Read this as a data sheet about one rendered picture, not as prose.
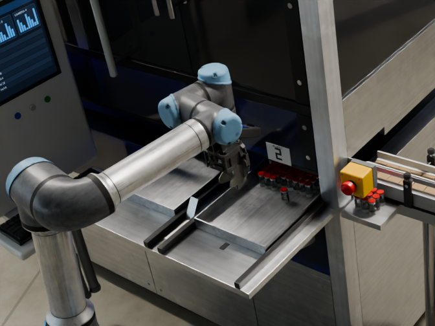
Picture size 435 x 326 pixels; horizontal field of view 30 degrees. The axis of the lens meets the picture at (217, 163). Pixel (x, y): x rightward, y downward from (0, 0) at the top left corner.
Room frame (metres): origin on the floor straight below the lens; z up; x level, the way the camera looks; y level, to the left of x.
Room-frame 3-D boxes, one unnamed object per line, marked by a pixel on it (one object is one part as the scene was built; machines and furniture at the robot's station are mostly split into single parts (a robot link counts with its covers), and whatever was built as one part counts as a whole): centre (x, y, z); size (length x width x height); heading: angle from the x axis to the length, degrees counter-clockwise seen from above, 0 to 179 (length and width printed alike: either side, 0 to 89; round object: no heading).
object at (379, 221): (1.82, -0.41, 0.87); 0.14 x 0.13 x 0.02; 133
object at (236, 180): (1.72, -0.04, 1.13); 0.06 x 0.03 x 0.09; 134
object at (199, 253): (1.98, 0.05, 0.87); 0.70 x 0.48 x 0.02; 43
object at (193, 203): (1.90, 0.14, 0.91); 0.14 x 0.03 x 0.06; 132
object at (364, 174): (1.81, -0.37, 0.99); 0.08 x 0.07 x 0.07; 133
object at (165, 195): (2.15, 0.12, 0.90); 0.34 x 0.26 x 0.04; 133
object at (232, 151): (1.73, -0.03, 1.23); 0.09 x 0.08 x 0.12; 134
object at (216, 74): (1.74, -0.03, 1.39); 0.09 x 0.08 x 0.11; 122
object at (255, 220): (1.91, -0.11, 0.90); 0.34 x 0.26 x 0.04; 133
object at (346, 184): (1.77, -0.34, 0.99); 0.04 x 0.04 x 0.04; 43
